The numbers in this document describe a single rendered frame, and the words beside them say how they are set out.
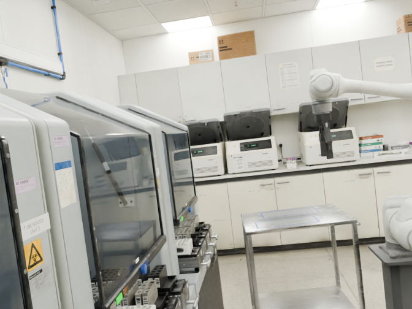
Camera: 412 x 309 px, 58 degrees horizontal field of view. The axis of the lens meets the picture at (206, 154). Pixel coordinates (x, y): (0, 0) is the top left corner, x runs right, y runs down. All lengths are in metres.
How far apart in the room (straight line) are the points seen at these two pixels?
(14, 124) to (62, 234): 0.25
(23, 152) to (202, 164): 3.44
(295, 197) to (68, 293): 3.46
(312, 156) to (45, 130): 3.52
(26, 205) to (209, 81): 3.79
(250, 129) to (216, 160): 0.65
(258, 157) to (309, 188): 0.63
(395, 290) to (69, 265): 1.56
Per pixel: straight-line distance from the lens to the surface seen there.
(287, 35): 4.82
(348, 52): 4.53
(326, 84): 1.65
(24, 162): 0.74
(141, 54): 4.97
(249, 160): 4.06
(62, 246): 0.84
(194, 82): 4.41
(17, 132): 0.74
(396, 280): 2.02
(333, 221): 2.15
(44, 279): 0.78
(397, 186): 4.35
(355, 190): 4.23
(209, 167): 4.10
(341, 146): 4.15
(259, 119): 4.33
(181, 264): 1.83
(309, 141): 4.12
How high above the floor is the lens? 1.37
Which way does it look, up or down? 3 degrees down
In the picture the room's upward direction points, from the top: 7 degrees counter-clockwise
